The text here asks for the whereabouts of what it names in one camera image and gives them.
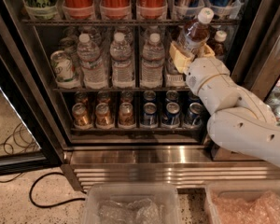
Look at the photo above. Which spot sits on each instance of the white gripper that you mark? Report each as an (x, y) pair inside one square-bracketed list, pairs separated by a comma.
[(206, 74)]

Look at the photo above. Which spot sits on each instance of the brown tea bottle blue label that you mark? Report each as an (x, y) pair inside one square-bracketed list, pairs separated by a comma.
[(196, 32)]

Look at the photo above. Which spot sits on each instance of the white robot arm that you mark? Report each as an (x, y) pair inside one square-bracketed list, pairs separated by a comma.
[(239, 121)]

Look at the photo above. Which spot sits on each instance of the right brown tea bottle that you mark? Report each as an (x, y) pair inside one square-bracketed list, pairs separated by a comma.
[(217, 44)]

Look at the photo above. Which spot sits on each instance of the right clear water bottle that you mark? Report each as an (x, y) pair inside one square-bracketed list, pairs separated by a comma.
[(152, 62)]

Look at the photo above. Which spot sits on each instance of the clear water bottle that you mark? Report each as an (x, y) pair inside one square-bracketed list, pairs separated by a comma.
[(91, 62), (122, 62), (152, 62)]

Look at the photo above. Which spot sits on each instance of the middle clear water bottle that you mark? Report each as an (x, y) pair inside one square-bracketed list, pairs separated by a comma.
[(122, 62)]

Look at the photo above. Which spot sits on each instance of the stainless steel fridge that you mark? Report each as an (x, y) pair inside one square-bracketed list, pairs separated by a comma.
[(180, 156)]

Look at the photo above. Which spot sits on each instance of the left clear water bottle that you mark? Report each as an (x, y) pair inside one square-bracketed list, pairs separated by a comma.
[(91, 62)]

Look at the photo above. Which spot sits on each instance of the open glass fridge door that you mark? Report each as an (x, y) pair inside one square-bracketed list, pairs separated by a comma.
[(26, 108)]

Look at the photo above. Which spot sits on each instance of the middle front blue can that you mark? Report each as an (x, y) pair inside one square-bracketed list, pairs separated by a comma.
[(170, 115)]

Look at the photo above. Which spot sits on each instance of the right front blue can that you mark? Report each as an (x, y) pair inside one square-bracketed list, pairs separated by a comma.
[(193, 117)]

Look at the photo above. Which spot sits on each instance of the left front blue can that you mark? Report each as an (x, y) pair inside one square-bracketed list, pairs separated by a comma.
[(149, 117)]

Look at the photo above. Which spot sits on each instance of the right red cola can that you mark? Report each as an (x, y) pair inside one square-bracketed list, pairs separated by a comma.
[(150, 9)]

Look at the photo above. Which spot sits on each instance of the right front gold can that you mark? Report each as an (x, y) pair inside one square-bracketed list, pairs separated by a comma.
[(126, 117)]

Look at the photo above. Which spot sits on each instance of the gold can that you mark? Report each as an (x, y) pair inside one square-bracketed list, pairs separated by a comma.
[(82, 118), (104, 117), (126, 117)]

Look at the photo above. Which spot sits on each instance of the middle red cola can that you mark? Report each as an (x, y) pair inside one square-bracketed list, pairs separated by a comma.
[(116, 9)]

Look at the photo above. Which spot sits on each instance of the middle front gold can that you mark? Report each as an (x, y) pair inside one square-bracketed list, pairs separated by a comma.
[(104, 117)]

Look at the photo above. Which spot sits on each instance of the left front gold can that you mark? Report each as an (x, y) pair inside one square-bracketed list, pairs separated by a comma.
[(82, 118)]

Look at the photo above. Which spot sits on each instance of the green white can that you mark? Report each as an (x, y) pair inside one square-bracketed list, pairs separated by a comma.
[(66, 74)]

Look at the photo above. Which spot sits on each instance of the right clear plastic bin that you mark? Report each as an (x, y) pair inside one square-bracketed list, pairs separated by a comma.
[(248, 190)]

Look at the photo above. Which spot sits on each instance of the clear plastic bin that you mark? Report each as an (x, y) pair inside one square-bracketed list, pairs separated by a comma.
[(248, 190), (164, 194)]

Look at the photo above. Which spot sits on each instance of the clear bubble wrap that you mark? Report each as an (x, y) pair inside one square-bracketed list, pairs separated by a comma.
[(143, 211)]

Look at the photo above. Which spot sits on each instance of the pink bubble wrap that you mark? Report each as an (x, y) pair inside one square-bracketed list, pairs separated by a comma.
[(264, 210)]

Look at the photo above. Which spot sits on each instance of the left clear plastic bin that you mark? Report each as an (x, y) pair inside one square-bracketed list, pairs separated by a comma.
[(164, 194)]

